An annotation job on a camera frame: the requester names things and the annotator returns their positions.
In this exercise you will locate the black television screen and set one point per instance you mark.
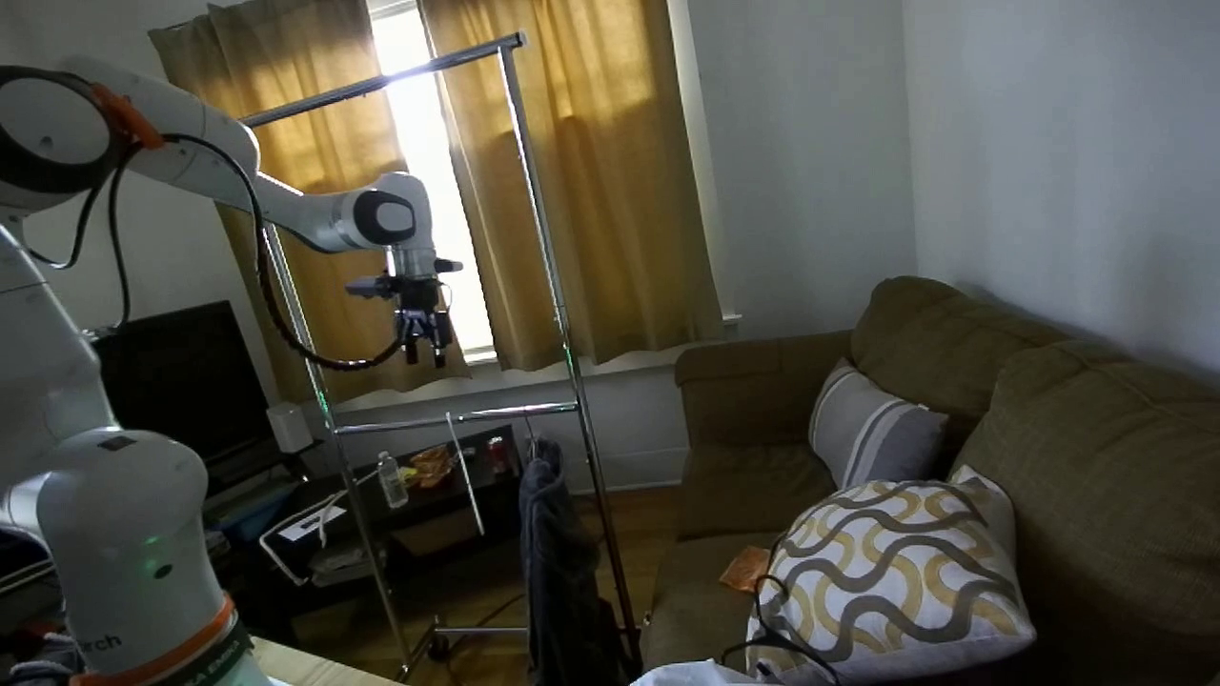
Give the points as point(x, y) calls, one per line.
point(176, 382)

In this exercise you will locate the bright window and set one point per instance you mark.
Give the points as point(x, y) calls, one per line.
point(441, 176)

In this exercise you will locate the wavy patterned pillow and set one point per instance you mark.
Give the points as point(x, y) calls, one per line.
point(888, 574)

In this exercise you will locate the black low table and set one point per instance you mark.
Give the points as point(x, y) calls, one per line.
point(441, 526)

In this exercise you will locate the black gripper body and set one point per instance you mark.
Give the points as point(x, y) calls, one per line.
point(419, 315)

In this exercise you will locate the dark grey hanging garment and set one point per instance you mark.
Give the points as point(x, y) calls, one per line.
point(559, 574)

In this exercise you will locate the clear plastic bottle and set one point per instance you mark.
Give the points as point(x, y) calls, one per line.
point(394, 482)

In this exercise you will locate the white rimmed dark tray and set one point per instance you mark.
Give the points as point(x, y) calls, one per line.
point(307, 524)

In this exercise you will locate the small white box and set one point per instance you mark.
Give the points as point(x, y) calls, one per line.
point(291, 429)

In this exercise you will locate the wide mustard curtain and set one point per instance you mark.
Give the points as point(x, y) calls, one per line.
point(319, 139)

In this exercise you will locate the grey striped pillow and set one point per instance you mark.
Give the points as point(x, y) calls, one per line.
point(877, 432)

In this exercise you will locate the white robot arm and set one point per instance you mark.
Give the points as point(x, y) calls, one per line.
point(126, 546)

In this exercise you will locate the narrow mustard curtain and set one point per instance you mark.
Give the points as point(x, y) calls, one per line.
point(595, 176)

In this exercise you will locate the metal clothes rack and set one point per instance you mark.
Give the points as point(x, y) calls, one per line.
point(535, 191)

